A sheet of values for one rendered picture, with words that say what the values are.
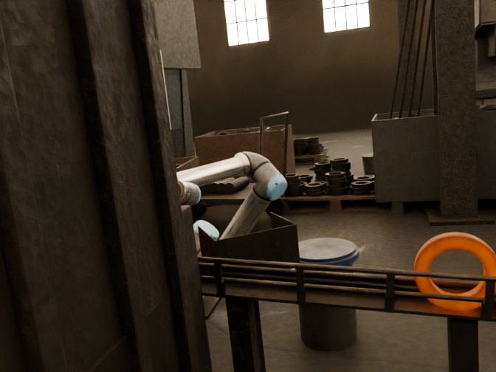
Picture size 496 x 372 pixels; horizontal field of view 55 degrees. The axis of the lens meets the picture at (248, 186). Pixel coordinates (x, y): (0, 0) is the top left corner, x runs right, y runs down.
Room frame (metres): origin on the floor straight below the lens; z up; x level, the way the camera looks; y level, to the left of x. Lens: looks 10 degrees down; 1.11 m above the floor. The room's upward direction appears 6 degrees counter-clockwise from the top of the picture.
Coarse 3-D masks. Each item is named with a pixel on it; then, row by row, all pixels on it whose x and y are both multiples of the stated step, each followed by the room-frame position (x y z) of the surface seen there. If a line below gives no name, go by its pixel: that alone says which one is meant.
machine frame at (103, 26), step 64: (0, 0) 0.64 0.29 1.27; (64, 0) 0.77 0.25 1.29; (128, 0) 0.96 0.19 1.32; (0, 64) 0.58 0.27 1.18; (64, 64) 0.74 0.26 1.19; (128, 64) 0.94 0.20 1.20; (0, 128) 0.56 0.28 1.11; (64, 128) 0.72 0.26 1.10; (128, 128) 0.90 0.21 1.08; (0, 192) 0.56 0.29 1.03; (64, 192) 0.69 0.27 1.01; (128, 192) 0.87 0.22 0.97; (0, 256) 0.56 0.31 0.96; (64, 256) 0.67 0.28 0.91; (128, 256) 0.78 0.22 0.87; (192, 256) 1.11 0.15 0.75; (0, 320) 0.54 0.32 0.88; (64, 320) 0.65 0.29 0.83; (128, 320) 0.77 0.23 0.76; (192, 320) 0.99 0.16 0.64
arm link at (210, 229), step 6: (198, 222) 2.50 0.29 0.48; (204, 222) 2.54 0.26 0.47; (204, 228) 2.48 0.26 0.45; (210, 228) 2.52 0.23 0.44; (198, 234) 2.45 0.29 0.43; (210, 234) 2.46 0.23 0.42; (216, 234) 2.50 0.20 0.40; (198, 240) 2.45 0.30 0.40; (216, 240) 2.49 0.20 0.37; (198, 246) 2.43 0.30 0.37; (198, 252) 2.42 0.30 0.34
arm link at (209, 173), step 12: (240, 156) 2.18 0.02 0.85; (252, 156) 2.19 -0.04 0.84; (192, 168) 2.03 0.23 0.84; (204, 168) 2.04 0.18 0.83; (216, 168) 2.07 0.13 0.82; (228, 168) 2.10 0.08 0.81; (240, 168) 2.15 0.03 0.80; (252, 168) 2.18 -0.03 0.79; (192, 180) 1.98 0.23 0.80; (204, 180) 2.02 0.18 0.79; (216, 180) 2.07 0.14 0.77
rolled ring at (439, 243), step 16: (432, 240) 1.04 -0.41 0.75; (448, 240) 1.02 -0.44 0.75; (464, 240) 1.01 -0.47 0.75; (480, 240) 1.01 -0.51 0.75; (416, 256) 1.06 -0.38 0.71; (432, 256) 1.03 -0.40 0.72; (480, 256) 1.00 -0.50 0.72; (432, 288) 1.03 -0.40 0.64; (480, 288) 1.00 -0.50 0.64; (448, 304) 1.02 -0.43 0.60; (464, 304) 1.01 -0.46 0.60; (480, 304) 1.00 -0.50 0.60
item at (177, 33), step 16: (160, 0) 6.43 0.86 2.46; (176, 0) 6.78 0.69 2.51; (192, 0) 7.16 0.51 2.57; (160, 16) 6.39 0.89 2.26; (176, 16) 6.74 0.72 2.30; (192, 16) 7.11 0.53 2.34; (160, 32) 6.35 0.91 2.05; (176, 32) 6.69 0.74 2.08; (192, 32) 7.06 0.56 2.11; (160, 48) 6.31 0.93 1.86; (176, 48) 6.65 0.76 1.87; (192, 48) 7.01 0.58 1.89; (176, 64) 6.60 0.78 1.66; (192, 64) 6.96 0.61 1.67; (176, 80) 7.17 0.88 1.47; (176, 96) 7.12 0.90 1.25; (176, 112) 7.07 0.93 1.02; (176, 128) 6.99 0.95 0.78; (176, 144) 6.95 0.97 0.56; (192, 144) 7.35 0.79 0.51
